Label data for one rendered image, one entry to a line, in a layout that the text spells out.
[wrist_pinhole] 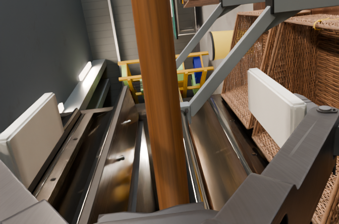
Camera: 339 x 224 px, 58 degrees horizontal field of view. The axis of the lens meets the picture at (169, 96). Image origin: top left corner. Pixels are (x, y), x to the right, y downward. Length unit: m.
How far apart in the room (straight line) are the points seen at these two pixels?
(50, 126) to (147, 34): 0.10
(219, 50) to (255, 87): 3.48
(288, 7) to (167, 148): 0.49
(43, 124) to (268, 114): 0.13
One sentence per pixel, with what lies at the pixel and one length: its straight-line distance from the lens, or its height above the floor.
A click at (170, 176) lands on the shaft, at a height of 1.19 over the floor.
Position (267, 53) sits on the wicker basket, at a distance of 1.31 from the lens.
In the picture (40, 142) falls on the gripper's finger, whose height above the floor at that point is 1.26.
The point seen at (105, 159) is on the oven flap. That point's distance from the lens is 1.01.
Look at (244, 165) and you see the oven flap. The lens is 1.09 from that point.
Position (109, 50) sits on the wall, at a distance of 9.11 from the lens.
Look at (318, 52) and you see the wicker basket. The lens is 1.30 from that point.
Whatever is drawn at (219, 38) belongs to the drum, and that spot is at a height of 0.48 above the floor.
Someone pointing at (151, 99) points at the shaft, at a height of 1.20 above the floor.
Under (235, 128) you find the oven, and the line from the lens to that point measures 1.47.
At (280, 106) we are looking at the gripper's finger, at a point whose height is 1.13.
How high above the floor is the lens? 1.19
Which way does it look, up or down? 1 degrees down
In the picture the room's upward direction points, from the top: 97 degrees counter-clockwise
